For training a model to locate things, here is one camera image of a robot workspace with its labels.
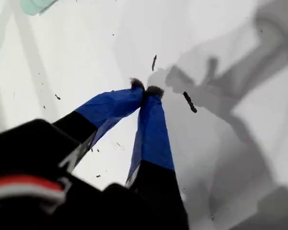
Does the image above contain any pale green T-shirt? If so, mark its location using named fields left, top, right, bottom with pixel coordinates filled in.
left=19, top=0, right=60, bottom=16

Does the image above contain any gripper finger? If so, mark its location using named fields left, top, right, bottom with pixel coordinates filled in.
left=124, top=85, right=191, bottom=230
left=51, top=77, right=146, bottom=173

